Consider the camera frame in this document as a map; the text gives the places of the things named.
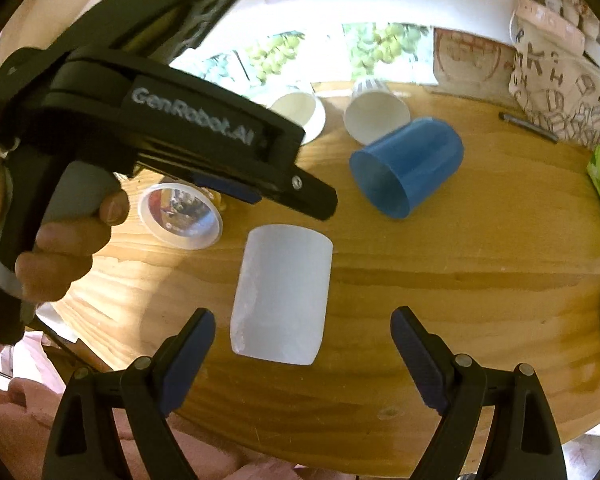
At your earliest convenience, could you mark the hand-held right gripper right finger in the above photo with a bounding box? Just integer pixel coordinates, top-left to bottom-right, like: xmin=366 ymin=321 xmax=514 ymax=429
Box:
xmin=390 ymin=306 xmax=568 ymax=480

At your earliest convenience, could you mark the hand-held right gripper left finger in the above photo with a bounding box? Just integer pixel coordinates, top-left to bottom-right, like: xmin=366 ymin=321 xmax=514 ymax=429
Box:
xmin=42 ymin=308 xmax=217 ymax=480

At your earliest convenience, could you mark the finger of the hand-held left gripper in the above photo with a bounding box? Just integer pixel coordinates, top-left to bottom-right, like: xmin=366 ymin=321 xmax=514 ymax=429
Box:
xmin=258 ymin=172 xmax=339 ymax=222
xmin=192 ymin=170 xmax=259 ymax=206

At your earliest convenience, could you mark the frosted white plastic cup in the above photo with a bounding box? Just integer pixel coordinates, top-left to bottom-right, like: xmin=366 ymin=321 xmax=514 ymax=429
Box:
xmin=228 ymin=225 xmax=334 ymax=367

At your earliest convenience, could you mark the plain white cup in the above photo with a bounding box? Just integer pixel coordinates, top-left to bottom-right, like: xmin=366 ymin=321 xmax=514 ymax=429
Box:
xmin=269 ymin=91 xmax=327 ymax=146

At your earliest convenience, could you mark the white paper cup striped base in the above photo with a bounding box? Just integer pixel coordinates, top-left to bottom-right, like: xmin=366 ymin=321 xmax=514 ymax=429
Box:
xmin=343 ymin=78 xmax=411 ymax=145

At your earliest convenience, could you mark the blue plastic cup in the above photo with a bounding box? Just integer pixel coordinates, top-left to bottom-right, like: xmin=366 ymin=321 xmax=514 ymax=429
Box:
xmin=349 ymin=116 xmax=465 ymax=220

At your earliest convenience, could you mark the pink cloth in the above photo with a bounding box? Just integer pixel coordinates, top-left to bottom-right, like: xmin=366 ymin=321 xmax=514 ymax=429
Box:
xmin=0 ymin=327 xmax=301 ymax=480

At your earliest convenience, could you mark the dark pen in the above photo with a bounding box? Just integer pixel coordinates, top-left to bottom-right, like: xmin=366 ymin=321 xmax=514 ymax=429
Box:
xmin=499 ymin=111 xmax=560 ymax=144

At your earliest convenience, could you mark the beige printed tote bag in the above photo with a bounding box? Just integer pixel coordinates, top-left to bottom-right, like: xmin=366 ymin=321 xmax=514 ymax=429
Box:
xmin=508 ymin=0 xmax=600 ymax=151

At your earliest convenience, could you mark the grape wall poster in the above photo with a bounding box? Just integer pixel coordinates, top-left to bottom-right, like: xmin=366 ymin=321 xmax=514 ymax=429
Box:
xmin=342 ymin=22 xmax=433 ymax=83
xmin=172 ymin=32 xmax=342 ymax=87

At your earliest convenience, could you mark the brown wall poster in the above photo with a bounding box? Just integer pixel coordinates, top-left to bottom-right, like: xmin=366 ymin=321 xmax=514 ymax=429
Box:
xmin=432 ymin=27 xmax=518 ymax=88

